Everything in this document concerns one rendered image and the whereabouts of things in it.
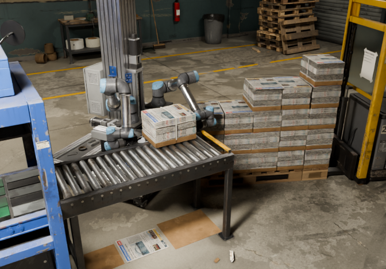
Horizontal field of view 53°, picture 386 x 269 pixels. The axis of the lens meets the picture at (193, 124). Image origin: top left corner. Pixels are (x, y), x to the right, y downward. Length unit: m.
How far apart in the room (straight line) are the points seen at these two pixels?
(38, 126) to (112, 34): 1.71
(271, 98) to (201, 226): 1.38
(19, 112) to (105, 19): 1.77
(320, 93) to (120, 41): 1.97
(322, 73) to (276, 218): 1.44
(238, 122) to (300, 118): 0.64
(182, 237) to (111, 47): 1.81
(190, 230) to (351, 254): 1.34
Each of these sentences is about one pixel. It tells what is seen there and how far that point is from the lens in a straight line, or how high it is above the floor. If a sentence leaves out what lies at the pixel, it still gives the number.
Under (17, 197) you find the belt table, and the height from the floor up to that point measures 0.80.
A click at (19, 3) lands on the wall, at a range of 9.60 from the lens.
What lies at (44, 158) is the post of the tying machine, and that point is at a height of 1.24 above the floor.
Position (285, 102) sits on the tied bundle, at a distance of 3.87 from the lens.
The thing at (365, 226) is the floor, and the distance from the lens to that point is 3.89.
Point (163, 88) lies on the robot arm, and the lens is 3.91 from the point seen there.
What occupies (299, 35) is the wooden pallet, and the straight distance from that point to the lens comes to 10.13.
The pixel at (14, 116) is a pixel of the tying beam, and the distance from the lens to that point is 2.08.
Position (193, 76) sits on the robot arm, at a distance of 3.61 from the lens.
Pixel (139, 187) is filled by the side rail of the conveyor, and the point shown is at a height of 0.76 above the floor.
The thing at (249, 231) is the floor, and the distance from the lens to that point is 3.55.
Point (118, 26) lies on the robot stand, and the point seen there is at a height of 1.65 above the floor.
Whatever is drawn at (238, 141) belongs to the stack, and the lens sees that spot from 3.88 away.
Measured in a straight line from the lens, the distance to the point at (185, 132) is 3.19.
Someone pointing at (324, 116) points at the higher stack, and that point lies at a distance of 4.10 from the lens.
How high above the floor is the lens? 2.22
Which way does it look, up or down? 24 degrees down
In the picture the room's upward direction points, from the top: straight up
